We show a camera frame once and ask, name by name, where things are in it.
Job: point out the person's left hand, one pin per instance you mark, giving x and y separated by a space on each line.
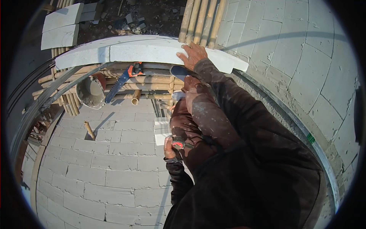
169 150

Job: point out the person's right hand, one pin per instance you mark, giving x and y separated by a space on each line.
194 57

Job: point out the person's left fingers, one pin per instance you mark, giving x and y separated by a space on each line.
171 140

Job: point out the person's right thumb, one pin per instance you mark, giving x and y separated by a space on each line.
181 55

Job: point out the person's right fingers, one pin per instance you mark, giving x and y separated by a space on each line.
195 46

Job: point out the red and black hand tool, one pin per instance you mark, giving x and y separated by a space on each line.
181 144

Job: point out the white slab pieces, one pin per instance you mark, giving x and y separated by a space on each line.
162 131

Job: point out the black wrist band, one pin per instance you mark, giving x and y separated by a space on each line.
172 160

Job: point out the bundle of bamboo poles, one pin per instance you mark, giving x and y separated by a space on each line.
200 23

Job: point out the long white concrete block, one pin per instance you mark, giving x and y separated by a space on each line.
154 53

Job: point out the person's legs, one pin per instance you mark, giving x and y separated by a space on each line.
200 114

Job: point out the bamboo scaffold platform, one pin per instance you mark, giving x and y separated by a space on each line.
148 83

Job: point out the pile of rubble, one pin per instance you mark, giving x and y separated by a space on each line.
137 20

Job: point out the short bamboo stub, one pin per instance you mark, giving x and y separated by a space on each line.
89 130

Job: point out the mortar bucket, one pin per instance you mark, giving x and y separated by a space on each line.
91 93

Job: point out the person's body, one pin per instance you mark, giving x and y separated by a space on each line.
257 177

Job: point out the grey metal rail green label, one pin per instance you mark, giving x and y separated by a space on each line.
311 140

